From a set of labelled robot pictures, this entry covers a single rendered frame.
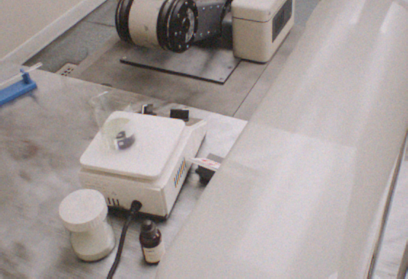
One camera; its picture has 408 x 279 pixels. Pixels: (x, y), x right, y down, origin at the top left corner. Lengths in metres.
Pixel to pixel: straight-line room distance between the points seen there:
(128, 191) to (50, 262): 0.14
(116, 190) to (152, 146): 0.08
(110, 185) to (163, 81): 0.99
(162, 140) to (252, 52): 1.02
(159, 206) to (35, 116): 0.36
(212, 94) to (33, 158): 0.82
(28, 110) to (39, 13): 1.77
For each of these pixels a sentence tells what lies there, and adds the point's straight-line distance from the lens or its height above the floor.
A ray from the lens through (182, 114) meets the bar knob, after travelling 0.81.
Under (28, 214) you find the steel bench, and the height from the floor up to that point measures 0.75.
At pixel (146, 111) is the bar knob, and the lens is 0.82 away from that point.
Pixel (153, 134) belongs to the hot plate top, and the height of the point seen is 0.84.
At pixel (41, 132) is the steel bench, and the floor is 0.75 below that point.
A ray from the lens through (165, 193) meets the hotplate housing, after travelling 0.69.
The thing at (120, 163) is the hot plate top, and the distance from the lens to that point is 0.70.
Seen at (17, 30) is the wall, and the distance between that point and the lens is 2.65.
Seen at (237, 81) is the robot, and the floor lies 0.36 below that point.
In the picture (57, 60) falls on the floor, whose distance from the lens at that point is 2.63.
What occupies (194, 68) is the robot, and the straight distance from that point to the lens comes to 1.70.
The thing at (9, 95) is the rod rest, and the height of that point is 0.76.
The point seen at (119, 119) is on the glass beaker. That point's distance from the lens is 0.67.
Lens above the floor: 1.31
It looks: 40 degrees down
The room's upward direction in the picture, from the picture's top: 5 degrees counter-clockwise
